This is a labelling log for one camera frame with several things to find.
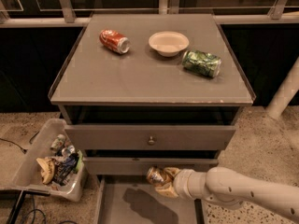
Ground white diagonal pole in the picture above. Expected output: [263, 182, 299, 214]
[266, 57, 299, 119]

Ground red soda can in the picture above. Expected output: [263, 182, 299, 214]
[99, 29, 130, 54]

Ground grey bottom drawer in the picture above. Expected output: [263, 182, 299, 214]
[95, 175, 207, 224]

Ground metal window railing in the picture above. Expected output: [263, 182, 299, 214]
[0, 0, 299, 28]

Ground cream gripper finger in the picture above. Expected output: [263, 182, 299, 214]
[155, 183, 178, 198]
[164, 167, 180, 177]

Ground dark snack wrapper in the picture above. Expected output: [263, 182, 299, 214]
[53, 154, 78, 186]

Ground crumpled tan paper bag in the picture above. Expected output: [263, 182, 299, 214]
[36, 158, 55, 185]

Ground clear plastic bin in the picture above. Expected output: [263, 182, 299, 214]
[0, 119, 87, 202]

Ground orange soda can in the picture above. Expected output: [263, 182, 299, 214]
[147, 166, 172, 187]

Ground white paper bowl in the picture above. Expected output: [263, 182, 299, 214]
[149, 31, 189, 57]

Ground grey drawer cabinet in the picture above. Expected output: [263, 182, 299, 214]
[47, 13, 257, 185]

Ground silver can in bin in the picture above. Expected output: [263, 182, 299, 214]
[62, 146, 76, 157]

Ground grey middle drawer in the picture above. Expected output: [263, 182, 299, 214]
[83, 157, 219, 175]

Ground black floor cable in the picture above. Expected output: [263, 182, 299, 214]
[0, 131, 40, 154]

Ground grey top drawer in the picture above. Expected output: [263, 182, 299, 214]
[64, 124, 235, 151]

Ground small can in bin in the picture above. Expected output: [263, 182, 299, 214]
[50, 134, 66, 153]

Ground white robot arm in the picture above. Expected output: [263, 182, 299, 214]
[147, 167, 299, 222]

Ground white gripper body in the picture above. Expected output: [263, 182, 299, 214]
[173, 169, 207, 200]

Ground grey drawer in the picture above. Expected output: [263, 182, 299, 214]
[83, 157, 219, 175]
[64, 124, 235, 151]
[95, 175, 207, 224]

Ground green soda can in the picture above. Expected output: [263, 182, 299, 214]
[182, 50, 221, 78]

